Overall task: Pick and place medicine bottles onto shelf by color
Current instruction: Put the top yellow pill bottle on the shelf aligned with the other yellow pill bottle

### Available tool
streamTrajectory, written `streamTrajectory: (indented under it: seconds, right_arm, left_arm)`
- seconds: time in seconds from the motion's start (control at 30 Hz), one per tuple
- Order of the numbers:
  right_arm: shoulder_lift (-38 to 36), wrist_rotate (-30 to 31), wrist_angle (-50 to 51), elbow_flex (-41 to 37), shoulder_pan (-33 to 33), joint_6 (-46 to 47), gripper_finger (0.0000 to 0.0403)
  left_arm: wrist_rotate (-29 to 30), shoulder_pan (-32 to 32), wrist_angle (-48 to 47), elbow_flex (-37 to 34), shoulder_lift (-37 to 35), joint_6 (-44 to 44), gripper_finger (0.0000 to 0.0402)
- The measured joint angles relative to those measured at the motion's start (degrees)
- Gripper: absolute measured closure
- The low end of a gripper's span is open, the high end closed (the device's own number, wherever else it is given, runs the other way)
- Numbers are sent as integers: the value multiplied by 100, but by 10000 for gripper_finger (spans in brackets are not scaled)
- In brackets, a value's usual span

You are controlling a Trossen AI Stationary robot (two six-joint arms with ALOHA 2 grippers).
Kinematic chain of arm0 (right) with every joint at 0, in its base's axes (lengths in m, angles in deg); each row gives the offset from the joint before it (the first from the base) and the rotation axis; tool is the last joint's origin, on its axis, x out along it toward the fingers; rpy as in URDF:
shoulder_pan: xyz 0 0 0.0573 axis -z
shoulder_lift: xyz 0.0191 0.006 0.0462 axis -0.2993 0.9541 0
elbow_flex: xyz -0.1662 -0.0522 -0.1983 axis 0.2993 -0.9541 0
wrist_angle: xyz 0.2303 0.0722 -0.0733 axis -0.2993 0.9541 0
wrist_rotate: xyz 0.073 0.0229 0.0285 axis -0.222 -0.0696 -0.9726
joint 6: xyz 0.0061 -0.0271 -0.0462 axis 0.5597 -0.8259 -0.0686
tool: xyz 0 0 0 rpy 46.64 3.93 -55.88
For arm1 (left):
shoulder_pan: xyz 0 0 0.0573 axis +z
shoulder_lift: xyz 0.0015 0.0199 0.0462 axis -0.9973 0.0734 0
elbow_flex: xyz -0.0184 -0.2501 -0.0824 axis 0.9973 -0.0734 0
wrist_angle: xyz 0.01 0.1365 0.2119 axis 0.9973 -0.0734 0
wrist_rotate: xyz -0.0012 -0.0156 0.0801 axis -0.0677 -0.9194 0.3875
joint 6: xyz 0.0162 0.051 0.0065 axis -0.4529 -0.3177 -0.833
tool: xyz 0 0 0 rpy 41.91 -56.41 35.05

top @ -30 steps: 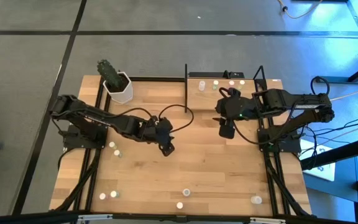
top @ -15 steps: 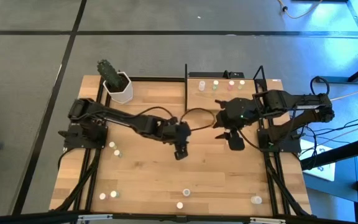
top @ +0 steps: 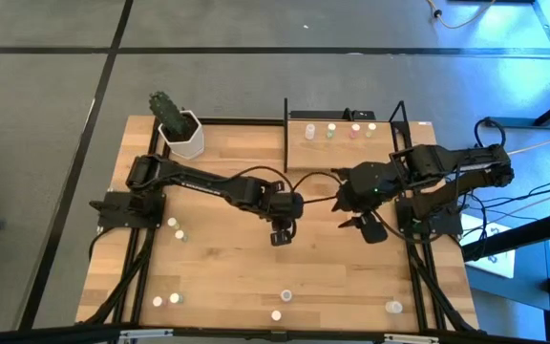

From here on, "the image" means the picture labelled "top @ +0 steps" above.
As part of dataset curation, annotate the black right wrist camera housing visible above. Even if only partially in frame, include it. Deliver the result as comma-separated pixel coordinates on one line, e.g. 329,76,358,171
359,214,391,245

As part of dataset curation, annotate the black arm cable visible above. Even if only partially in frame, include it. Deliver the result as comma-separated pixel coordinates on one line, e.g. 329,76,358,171
473,116,509,150
226,164,348,204

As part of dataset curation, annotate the white paper sign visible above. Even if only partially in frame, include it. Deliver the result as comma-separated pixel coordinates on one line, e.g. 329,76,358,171
459,213,518,280

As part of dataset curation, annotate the silver aluminium bracket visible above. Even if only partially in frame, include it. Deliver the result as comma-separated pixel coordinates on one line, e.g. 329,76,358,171
383,333,441,344
117,328,175,343

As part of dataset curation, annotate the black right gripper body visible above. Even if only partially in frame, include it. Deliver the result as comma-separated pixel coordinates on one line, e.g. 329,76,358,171
337,161,400,214

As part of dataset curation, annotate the black diagonal frame brace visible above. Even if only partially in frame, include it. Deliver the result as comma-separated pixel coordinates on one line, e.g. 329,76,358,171
408,247,477,333
85,253,151,326

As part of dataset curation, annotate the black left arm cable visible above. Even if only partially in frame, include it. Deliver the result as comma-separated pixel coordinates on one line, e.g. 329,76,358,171
226,164,348,204

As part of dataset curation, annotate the orange floor cable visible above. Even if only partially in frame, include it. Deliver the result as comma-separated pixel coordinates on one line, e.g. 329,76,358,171
426,0,498,30

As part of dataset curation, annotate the long black bar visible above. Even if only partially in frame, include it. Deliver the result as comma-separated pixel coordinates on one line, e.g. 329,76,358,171
289,109,377,121

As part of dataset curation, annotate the yellow extension cable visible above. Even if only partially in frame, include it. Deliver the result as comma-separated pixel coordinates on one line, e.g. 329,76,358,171
511,136,550,157

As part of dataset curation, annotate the dark green cactus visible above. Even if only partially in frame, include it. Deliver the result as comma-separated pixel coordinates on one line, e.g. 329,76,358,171
149,91,185,135

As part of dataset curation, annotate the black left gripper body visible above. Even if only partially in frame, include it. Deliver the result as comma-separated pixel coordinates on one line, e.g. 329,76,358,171
267,188,307,232

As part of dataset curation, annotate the wooden shelf with black frame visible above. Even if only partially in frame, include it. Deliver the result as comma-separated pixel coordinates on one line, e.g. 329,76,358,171
283,97,410,174

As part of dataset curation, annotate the white hexagonal plant pot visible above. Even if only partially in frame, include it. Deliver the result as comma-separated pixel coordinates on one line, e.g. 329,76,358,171
158,109,205,160

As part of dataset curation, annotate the black frame rail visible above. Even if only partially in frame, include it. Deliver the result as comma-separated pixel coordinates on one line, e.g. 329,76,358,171
391,119,425,332
401,119,448,332
131,140,172,326
111,117,161,326

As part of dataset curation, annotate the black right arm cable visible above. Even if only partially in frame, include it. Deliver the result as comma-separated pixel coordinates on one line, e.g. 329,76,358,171
473,116,509,150

